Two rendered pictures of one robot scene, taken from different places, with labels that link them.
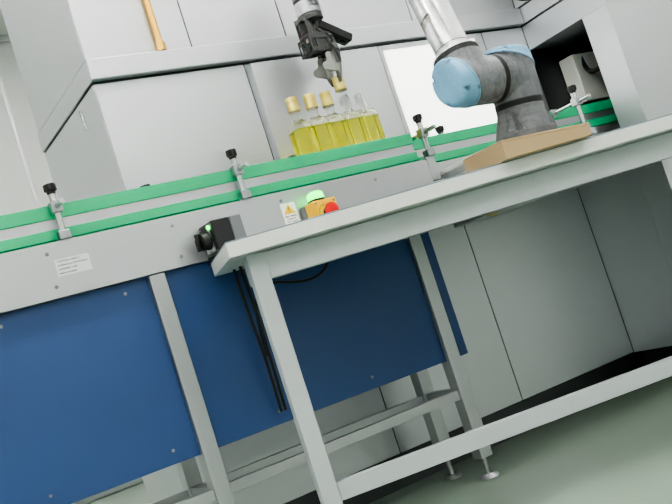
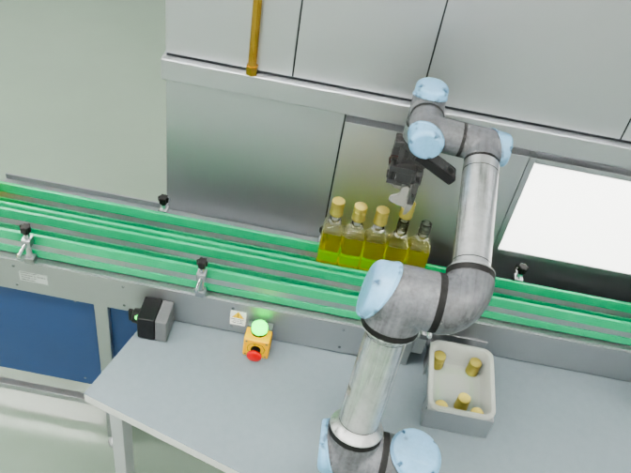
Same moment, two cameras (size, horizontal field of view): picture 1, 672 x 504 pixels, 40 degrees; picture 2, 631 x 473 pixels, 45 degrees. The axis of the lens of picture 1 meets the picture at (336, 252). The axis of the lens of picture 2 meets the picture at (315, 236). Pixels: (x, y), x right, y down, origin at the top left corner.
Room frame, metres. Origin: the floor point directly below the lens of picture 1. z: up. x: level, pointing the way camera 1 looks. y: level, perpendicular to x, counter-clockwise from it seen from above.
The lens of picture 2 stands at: (1.30, -0.77, 2.43)
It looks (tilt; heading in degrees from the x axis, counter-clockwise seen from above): 44 degrees down; 33
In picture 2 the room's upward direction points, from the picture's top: 10 degrees clockwise
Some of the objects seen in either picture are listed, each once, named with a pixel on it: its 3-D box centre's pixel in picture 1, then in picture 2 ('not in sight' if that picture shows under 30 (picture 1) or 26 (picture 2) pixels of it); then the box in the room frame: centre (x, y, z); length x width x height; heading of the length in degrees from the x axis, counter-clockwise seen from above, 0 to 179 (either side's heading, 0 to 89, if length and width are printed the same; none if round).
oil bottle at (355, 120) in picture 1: (359, 145); (392, 262); (2.64, -0.16, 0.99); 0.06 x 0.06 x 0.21; 31
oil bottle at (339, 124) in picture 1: (342, 149); (371, 257); (2.61, -0.11, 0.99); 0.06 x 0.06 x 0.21; 33
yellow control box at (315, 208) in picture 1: (322, 215); (257, 340); (2.32, 0.01, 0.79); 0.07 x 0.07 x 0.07; 32
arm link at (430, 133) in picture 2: not in sight; (434, 133); (2.56, -0.21, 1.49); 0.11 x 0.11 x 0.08; 32
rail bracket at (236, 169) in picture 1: (242, 172); (199, 284); (2.24, 0.16, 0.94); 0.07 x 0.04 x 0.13; 32
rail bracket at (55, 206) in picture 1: (59, 209); (24, 251); (2.00, 0.55, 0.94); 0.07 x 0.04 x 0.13; 32
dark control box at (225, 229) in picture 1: (223, 237); (155, 319); (2.16, 0.24, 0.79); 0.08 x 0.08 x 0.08; 32
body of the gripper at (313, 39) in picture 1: (314, 36); (408, 160); (2.63, -0.13, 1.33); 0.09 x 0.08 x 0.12; 121
